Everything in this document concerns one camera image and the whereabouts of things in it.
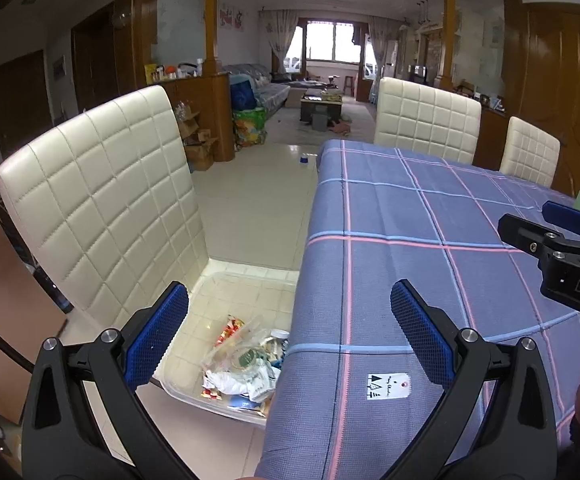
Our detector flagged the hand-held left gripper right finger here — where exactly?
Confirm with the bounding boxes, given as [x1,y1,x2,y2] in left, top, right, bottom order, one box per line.
[390,280,557,480]

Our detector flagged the cream quilted leather chair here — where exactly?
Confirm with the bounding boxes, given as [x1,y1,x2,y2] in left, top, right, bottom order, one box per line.
[499,116,561,188]
[0,85,301,361]
[374,77,482,165]

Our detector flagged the clear plastic bin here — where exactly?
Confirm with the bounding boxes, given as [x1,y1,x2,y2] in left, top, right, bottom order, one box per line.
[152,270,301,428]

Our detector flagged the wooden partition cabinet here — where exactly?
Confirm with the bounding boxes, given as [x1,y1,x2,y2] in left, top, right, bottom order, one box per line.
[144,71,235,161]

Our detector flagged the blue bag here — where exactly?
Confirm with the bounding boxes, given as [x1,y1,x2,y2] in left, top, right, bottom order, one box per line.
[230,77,258,111]

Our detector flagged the window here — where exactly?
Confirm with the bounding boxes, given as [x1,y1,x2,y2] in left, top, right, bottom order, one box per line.
[306,21,355,63]

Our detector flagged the plaid purple tablecloth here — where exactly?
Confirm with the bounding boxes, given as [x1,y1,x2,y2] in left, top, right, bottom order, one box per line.
[255,140,580,480]

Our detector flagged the grey patterned sofa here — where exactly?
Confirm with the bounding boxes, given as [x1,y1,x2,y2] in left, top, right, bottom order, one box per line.
[222,62,291,116]

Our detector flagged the white paper tag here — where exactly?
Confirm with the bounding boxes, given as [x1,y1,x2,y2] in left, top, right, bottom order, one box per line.
[366,372,411,401]

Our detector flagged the pile of cardboard boxes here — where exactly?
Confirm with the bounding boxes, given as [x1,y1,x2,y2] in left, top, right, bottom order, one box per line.
[175,102,221,171]

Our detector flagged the blue plastic lid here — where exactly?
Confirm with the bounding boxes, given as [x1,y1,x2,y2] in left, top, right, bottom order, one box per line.
[227,394,265,411]

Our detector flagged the brown wooden door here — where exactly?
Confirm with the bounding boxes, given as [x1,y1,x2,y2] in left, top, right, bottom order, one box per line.
[525,5,580,211]

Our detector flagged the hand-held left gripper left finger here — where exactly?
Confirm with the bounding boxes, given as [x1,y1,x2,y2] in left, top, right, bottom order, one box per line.
[21,281,205,480]

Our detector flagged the clear plastic tray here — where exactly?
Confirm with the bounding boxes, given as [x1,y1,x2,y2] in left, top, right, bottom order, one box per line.
[205,317,271,376]

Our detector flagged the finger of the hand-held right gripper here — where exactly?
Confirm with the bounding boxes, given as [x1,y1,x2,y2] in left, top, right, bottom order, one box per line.
[498,213,573,263]
[542,201,580,243]

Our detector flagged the white plastic bag wad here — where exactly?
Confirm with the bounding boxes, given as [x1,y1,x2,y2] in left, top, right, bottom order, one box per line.
[205,369,251,396]

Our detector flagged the wooden coffee table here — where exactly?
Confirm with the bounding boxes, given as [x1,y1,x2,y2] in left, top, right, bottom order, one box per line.
[300,87,343,122]

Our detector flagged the red gold checkered wrapper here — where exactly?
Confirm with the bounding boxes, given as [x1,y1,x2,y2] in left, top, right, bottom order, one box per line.
[201,314,248,400]

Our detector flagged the green printed bag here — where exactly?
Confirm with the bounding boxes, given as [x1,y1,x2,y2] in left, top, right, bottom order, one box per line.
[232,107,267,148]

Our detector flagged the patterned curtain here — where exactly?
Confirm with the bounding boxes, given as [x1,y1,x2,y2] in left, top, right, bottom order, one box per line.
[367,16,401,68]
[260,10,305,76]

